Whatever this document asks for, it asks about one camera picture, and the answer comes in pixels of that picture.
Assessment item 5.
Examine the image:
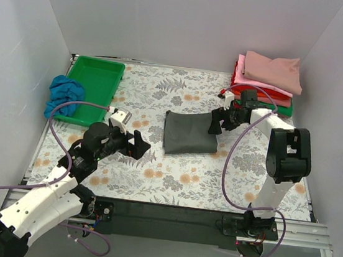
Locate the dusty pink folded shirt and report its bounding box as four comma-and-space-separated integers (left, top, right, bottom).
243, 51, 302, 95

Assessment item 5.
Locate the light pink folded shirt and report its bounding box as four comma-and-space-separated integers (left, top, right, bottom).
232, 54, 293, 97

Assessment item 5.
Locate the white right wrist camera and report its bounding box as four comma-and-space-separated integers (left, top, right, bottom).
218, 90, 235, 110

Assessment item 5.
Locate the dark grey t shirt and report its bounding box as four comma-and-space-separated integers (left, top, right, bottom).
163, 111, 218, 155

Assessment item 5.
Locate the green folded shirt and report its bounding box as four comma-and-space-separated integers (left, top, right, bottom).
233, 100, 293, 118

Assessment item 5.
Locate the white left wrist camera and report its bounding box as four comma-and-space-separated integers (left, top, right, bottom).
108, 106, 132, 135

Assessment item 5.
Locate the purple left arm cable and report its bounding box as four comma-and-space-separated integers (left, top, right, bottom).
0, 91, 129, 257

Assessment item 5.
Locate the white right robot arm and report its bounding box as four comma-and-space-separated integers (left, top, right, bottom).
208, 86, 312, 240

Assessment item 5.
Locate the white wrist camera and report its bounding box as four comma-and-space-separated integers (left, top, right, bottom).
218, 90, 235, 110
108, 106, 132, 135

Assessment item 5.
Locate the floral table mat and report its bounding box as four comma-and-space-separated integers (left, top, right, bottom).
25, 50, 329, 223

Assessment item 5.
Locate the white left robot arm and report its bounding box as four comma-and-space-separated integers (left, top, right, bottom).
0, 122, 150, 257

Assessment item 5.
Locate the aluminium frame rail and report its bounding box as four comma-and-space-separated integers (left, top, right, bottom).
1, 185, 331, 257

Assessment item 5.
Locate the green plastic tray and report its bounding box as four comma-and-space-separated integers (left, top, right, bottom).
53, 56, 126, 127

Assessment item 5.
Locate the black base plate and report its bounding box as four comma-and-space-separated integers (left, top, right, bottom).
69, 197, 280, 250

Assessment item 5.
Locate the crumpled blue t shirt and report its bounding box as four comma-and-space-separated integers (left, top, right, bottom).
43, 75, 85, 119

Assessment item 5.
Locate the orange folded shirt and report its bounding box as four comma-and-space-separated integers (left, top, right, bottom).
257, 91, 291, 103

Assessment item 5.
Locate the salmon folded shirt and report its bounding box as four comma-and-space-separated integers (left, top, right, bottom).
258, 96, 291, 108

